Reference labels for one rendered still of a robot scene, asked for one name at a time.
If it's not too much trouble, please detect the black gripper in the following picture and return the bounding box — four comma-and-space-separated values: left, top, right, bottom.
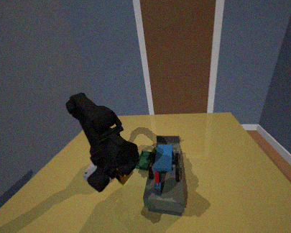
88, 141, 138, 193

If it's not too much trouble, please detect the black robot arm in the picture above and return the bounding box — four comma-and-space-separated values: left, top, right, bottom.
66, 93, 139, 175

